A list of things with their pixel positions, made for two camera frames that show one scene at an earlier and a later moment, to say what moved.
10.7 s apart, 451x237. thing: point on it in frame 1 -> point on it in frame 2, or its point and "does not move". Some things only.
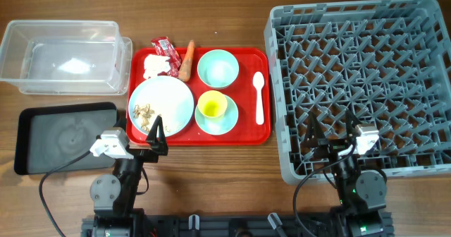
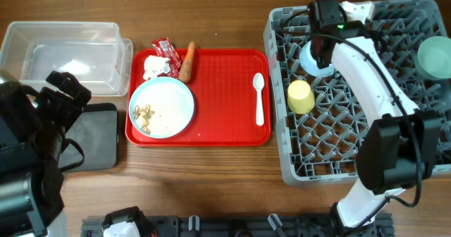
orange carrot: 184,72 does not move
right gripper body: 333,148 -> 318,59
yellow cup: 212,104 -> 301,99
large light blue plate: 170,99 does not move
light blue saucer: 220,125 -> 310,65
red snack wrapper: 163,46 does not move
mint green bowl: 218,68 -> 434,58
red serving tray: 246,130 does not move
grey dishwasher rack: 389,61 does not move
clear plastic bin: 66,57 does not move
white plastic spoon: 258,82 does not move
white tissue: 155,64 does not move
